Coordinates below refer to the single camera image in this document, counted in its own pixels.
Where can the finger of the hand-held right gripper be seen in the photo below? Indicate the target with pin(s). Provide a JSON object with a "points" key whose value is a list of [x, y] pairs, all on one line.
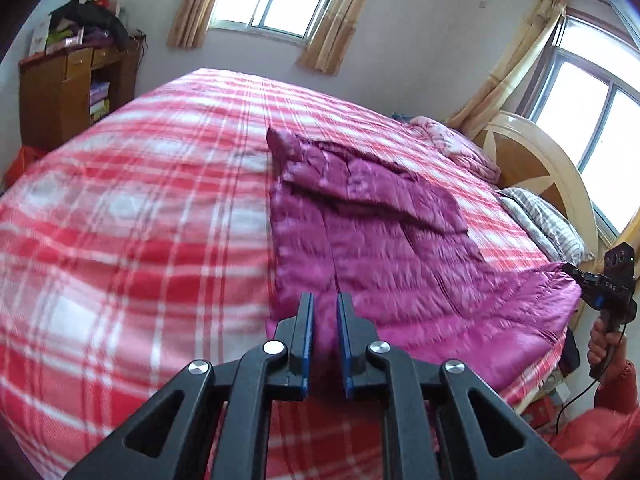
{"points": [[577, 273]]}

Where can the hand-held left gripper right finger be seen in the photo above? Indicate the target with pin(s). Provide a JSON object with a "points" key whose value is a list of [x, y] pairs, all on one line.
{"points": [[342, 345]]}

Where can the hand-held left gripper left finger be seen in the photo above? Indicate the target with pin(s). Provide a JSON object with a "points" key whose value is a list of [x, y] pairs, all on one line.
{"points": [[309, 345]]}

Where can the magenta puffer jacket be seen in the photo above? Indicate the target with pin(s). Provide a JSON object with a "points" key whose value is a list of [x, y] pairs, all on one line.
{"points": [[400, 260]]}

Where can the pile of black clothes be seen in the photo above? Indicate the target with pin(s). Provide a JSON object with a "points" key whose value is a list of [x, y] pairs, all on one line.
{"points": [[95, 17]]}

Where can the person's right hand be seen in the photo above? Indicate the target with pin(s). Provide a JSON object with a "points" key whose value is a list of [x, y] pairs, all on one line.
{"points": [[596, 345]]}

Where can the cream wooden headboard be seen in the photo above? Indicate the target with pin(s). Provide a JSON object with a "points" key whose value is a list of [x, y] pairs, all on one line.
{"points": [[530, 160]]}

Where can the large window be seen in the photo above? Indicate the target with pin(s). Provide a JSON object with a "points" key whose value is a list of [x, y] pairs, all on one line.
{"points": [[590, 110]]}

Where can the pink blanket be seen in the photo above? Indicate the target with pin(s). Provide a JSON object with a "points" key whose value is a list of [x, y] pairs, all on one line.
{"points": [[460, 150]]}

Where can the long beige curtain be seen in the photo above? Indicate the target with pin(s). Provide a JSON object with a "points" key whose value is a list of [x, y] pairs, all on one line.
{"points": [[520, 60]]}

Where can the bed with red plaid sheet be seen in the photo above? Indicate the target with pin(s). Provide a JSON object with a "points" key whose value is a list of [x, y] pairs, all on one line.
{"points": [[125, 210]]}

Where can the stack of boxes in cabinet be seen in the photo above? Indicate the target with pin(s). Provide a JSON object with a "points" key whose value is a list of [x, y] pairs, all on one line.
{"points": [[99, 100]]}

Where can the red plastic bag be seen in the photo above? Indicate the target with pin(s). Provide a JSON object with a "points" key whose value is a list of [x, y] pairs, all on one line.
{"points": [[22, 165]]}

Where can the brown wooden cabinet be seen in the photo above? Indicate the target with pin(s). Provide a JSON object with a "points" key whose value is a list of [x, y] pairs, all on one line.
{"points": [[50, 95]]}

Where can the white cardboard box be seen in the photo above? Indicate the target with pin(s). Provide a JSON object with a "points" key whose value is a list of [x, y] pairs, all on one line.
{"points": [[40, 35]]}

